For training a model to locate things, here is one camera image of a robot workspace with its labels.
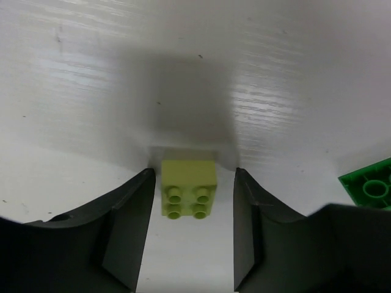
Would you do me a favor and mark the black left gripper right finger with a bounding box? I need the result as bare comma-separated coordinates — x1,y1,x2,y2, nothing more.
233,168,390,292

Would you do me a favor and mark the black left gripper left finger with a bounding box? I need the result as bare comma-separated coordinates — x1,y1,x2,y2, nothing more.
1,168,156,292

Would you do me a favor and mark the light green lego brick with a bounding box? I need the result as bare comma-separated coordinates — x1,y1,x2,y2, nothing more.
161,159,217,220

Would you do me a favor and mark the green lego near tray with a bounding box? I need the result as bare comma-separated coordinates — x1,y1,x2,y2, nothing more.
338,158,390,210

